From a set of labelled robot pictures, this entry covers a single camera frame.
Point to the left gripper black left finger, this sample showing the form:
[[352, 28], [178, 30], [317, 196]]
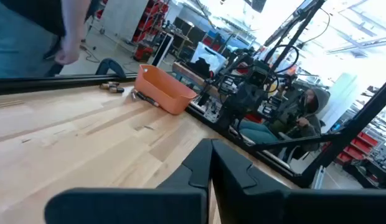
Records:
[[134, 205]]

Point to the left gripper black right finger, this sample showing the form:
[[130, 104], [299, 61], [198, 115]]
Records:
[[274, 205]]

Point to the silver copper battery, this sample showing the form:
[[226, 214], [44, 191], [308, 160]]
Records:
[[134, 95]]

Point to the orange plastic bin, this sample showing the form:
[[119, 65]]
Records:
[[162, 90]]

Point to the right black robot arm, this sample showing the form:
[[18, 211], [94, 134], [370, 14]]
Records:
[[246, 96]]

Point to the person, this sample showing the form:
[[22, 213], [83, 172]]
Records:
[[308, 124], [21, 46]]

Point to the red toolbox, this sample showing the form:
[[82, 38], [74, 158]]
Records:
[[143, 53]]

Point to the white framed panel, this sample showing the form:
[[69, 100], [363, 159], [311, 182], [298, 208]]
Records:
[[162, 49]]

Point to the white plastic bag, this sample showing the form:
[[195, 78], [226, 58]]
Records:
[[208, 56]]

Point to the person's hand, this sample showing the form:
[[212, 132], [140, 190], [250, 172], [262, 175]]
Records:
[[67, 51]]

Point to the red storage shelf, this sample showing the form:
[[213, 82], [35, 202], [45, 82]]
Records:
[[149, 18]]

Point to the red wall bins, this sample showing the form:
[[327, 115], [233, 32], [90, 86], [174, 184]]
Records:
[[358, 146]]

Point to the black aluminium table frame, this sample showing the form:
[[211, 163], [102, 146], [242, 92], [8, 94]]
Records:
[[56, 82]]

